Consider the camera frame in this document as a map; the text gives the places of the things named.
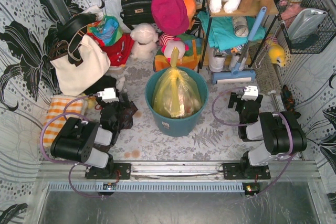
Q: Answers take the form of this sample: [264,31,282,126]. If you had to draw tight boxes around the yellow trash bag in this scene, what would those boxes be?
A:
[152,47,203,119]

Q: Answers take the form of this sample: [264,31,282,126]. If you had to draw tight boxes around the teal trash bin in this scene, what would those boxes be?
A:
[144,67,209,137]

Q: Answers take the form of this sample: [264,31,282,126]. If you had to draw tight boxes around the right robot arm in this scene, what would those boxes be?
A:
[223,92,307,179]

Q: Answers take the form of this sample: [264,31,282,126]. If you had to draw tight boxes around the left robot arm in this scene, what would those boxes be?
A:
[50,97,133,181]

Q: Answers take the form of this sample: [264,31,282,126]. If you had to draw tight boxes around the cream canvas tote bag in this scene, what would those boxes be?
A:
[50,35,110,97]

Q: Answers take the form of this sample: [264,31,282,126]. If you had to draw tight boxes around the rainbow striped bag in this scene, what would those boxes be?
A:
[153,34,203,72]

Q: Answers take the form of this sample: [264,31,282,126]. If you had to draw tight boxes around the colourful printed bag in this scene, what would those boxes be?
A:
[87,16,123,47]

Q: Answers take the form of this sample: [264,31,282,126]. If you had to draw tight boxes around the magenta fabric bag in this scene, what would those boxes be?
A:
[151,0,189,36]

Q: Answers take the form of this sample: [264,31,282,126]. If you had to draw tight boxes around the brown patterned necktie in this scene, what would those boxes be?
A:
[100,101,138,146]

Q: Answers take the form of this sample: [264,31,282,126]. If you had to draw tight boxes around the orange checkered towel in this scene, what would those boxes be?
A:
[43,95,88,148]

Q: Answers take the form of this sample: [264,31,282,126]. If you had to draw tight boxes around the red cloth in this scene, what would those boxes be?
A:
[101,34,134,67]

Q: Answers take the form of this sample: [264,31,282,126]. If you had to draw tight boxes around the teal folded cloth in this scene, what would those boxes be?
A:
[197,12,266,50]

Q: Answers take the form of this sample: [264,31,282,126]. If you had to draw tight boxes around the grey rolled sock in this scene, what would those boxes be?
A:
[232,16,249,38]

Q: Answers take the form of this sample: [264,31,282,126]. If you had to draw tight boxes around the pink white plush doll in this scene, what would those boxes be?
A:
[159,33,189,63]

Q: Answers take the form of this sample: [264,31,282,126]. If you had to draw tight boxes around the wooden metal shelf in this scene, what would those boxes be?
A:
[197,0,279,70]

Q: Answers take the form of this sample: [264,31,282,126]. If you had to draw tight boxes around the black leather handbag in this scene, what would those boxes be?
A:
[120,0,155,30]

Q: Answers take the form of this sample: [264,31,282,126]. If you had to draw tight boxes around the silver foil pouch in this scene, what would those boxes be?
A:
[287,8,328,40]

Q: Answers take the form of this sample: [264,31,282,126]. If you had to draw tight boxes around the orange plush toy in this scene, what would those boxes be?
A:
[183,0,196,29]

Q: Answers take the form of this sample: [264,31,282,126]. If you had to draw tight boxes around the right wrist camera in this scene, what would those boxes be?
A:
[241,86,259,101]

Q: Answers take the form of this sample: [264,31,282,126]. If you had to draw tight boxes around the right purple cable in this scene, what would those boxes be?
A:
[211,87,300,197]

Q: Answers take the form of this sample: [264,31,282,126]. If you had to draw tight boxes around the purple cable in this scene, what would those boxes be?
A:
[39,91,106,199]
[211,87,300,197]

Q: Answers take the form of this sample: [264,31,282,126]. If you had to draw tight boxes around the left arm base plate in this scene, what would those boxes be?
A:
[85,163,131,180]

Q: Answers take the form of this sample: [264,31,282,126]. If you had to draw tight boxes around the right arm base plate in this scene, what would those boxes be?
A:
[222,163,271,180]

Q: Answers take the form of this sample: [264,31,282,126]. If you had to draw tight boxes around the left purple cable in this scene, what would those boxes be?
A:
[39,91,106,199]

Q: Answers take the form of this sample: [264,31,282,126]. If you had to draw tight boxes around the grey cable duct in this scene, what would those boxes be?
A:
[47,183,245,193]

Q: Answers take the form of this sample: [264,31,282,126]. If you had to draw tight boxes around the aluminium front rail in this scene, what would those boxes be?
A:
[37,160,321,182]

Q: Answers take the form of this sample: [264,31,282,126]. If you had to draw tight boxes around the black wire basket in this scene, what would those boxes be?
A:
[275,0,335,54]

